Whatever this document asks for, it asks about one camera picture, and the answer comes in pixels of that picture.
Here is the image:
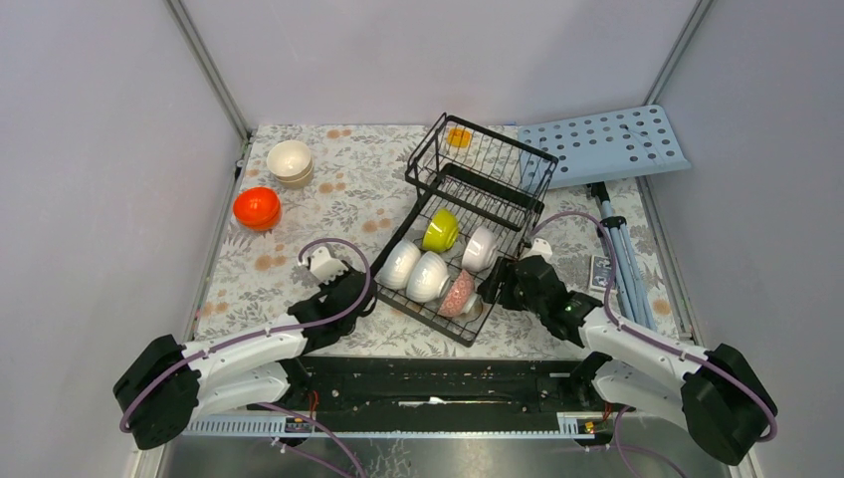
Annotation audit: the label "pink patterned bowl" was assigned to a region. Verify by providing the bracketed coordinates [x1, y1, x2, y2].
[437, 270, 480, 318]

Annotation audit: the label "orange bowl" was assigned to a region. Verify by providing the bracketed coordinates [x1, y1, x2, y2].
[232, 186, 282, 225]
[244, 208, 283, 232]

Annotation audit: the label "black wire dish rack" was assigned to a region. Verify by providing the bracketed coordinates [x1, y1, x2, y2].
[372, 113, 558, 347]

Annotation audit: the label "plain beige bowl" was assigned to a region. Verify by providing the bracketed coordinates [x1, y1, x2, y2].
[276, 164, 315, 189]

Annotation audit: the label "beige patterned bowl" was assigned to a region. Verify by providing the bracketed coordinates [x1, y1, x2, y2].
[266, 139, 313, 178]

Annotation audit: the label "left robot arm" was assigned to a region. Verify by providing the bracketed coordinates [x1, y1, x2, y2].
[112, 270, 376, 450]

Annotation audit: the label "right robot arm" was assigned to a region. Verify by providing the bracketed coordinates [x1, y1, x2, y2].
[479, 255, 778, 466]

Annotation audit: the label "white bowl in rack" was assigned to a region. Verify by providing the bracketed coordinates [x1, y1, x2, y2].
[405, 251, 450, 304]

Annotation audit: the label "yellow-green bowl in rack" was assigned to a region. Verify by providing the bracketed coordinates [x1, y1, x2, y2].
[421, 208, 460, 253]

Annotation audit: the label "white bowl front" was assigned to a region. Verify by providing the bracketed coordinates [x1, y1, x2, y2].
[461, 226, 498, 273]

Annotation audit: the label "white bowl upper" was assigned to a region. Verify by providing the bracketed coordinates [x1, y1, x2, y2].
[377, 239, 421, 291]

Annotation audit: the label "blue card deck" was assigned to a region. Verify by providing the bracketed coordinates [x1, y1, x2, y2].
[588, 256, 617, 294]

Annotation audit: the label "blue tripod legs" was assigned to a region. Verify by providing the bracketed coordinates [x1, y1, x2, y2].
[588, 182, 657, 332]

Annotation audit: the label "yellow toy block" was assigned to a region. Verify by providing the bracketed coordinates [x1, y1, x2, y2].
[446, 127, 473, 148]

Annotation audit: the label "blue perforated stand tray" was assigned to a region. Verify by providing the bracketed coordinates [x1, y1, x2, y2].
[518, 105, 691, 189]

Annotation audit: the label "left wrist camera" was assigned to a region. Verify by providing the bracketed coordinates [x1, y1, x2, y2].
[299, 246, 349, 284]

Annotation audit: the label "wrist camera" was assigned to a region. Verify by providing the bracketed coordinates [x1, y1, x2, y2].
[520, 237, 553, 263]
[299, 246, 349, 284]

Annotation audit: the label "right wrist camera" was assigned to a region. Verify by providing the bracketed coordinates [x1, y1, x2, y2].
[520, 237, 553, 263]

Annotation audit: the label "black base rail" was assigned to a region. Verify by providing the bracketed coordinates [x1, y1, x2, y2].
[272, 356, 620, 434]

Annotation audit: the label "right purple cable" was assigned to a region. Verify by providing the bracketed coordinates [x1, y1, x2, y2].
[524, 210, 780, 443]

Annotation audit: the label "purple cable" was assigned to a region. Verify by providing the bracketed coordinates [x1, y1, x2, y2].
[118, 238, 374, 435]
[524, 210, 780, 443]

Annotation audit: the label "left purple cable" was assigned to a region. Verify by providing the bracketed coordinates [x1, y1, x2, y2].
[118, 238, 374, 435]

